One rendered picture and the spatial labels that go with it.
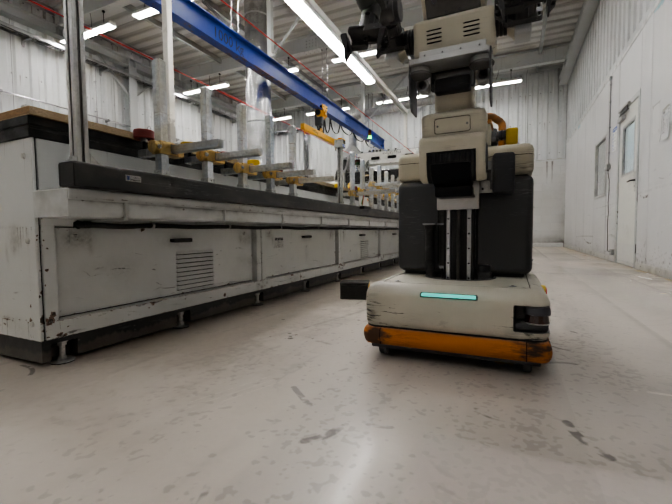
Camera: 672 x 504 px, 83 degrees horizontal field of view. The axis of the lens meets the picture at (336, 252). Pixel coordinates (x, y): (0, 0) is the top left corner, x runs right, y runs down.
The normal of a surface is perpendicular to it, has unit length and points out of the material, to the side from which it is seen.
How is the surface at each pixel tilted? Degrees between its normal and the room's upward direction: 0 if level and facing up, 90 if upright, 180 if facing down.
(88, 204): 90
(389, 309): 90
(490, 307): 90
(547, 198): 90
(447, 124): 98
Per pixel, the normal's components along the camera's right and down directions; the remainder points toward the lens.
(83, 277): 0.91, 0.02
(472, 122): -0.41, 0.19
